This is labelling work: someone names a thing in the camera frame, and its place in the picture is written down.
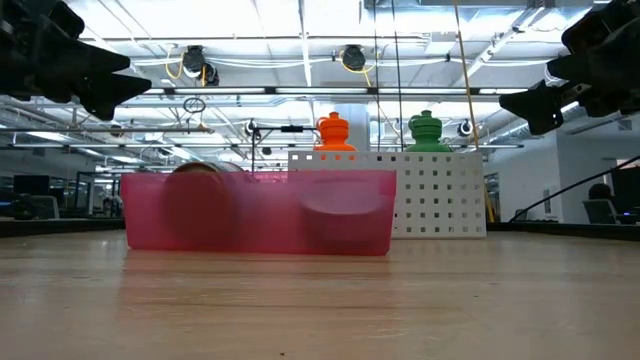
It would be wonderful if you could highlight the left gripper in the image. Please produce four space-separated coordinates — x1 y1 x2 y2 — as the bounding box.
0 0 153 122

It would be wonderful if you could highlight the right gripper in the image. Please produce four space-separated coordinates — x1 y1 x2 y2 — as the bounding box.
498 0 640 137

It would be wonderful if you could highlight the green plastic water bottle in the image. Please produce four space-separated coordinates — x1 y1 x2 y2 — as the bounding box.
404 109 453 153

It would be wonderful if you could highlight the blue label salmon can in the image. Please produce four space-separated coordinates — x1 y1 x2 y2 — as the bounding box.
161 160 245 249

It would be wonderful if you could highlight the pink translucent plastic bin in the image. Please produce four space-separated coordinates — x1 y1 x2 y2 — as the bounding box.
119 168 398 258

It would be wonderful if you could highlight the orange plastic water bottle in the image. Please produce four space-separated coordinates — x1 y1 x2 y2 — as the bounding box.
313 110 358 161

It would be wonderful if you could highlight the person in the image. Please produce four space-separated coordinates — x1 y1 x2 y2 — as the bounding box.
586 182 614 202

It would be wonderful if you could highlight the black monitor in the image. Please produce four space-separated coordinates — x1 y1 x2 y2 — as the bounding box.
611 166 640 217
13 174 52 198

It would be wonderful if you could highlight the grey office chair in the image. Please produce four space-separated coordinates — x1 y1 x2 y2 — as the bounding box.
29 194 62 221
581 198 620 225

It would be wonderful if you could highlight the white perforated bin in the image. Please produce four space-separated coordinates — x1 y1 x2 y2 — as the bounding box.
287 149 488 240

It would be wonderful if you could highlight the long black hanging cable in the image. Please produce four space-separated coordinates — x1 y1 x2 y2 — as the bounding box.
508 154 640 223

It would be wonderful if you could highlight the black camera stand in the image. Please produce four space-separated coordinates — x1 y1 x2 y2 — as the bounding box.
244 119 322 174

